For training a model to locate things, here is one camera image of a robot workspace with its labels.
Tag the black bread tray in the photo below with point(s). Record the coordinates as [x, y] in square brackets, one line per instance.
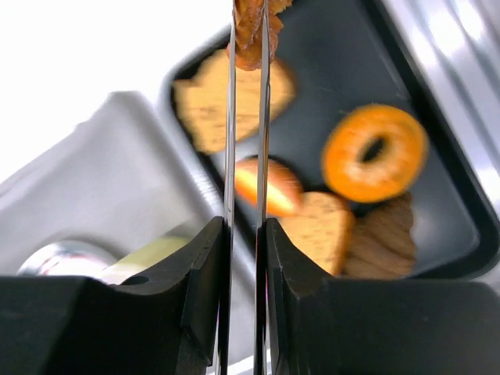
[344, 54]

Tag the grey cloth placemat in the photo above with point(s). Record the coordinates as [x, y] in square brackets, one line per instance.
[101, 176]

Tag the seeded bread slice far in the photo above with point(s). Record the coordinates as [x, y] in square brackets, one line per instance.
[202, 100]

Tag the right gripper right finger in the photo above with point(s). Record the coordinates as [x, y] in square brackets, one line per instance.
[321, 324]

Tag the orange round bun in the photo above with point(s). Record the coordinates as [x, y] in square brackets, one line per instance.
[284, 191]

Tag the orange glazed donut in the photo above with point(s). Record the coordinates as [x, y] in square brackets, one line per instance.
[374, 153]

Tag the brown croissant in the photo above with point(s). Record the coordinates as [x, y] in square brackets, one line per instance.
[382, 246]

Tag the pale green mug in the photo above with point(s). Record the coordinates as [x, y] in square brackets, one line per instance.
[78, 258]

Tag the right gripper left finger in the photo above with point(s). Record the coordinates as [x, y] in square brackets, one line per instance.
[156, 312]

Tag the seeded bread slice near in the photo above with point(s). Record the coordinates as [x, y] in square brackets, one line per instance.
[321, 229]

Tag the seeded bread slice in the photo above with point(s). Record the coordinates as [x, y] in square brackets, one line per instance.
[202, 100]
[321, 229]

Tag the golden twisted pastry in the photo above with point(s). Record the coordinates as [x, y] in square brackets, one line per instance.
[248, 17]

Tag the aluminium frame rail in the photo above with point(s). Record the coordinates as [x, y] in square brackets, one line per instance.
[455, 45]

